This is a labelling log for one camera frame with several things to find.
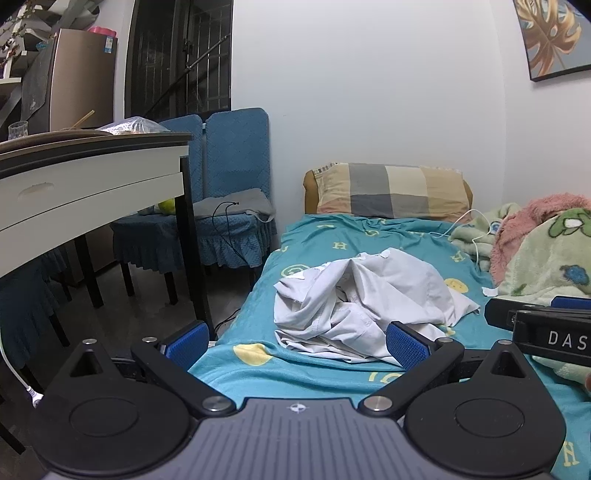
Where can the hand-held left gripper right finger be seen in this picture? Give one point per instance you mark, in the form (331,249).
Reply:
(408,347)

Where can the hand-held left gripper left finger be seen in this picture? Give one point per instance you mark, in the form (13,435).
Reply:
(187,342)

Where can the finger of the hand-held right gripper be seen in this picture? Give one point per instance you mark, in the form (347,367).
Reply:
(572,303)
(501,314)

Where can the white shirt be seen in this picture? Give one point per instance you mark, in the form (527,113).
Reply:
(351,295)

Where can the green cartoon fleece blanket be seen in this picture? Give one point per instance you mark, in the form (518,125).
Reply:
(545,263)

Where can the pink fluffy blanket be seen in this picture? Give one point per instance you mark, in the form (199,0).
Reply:
(521,221)

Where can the blue covered chair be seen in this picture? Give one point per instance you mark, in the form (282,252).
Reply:
(152,240)
(238,147)
(27,300)

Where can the yellow-green round object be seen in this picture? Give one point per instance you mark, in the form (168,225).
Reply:
(166,206)

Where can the teal printed bed sheet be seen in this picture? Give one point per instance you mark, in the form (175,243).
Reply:
(323,235)

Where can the grey folded cloth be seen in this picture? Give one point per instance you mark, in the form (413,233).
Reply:
(244,205)

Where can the plaid pillow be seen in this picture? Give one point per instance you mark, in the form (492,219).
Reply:
(392,191)

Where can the orange-brown pillow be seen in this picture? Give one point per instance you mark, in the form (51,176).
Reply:
(310,194)

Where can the white table with dark top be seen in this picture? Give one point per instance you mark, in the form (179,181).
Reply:
(92,184)

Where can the clear plastic bag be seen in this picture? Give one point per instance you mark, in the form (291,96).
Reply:
(134,126)

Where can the wooden stick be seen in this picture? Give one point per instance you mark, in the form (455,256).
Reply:
(83,118)

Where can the framed golden leaf picture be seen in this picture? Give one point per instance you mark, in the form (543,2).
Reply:
(549,37)

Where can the clear drinking glass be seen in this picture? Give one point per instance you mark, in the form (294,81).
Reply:
(18,130)

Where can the bronze refrigerator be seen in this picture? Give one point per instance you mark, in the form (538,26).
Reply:
(83,83)

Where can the dark barred window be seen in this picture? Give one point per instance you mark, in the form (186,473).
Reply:
(152,55)

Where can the white shelf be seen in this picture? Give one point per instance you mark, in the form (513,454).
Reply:
(10,80)

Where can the pink container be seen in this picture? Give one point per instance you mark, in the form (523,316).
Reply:
(101,32)

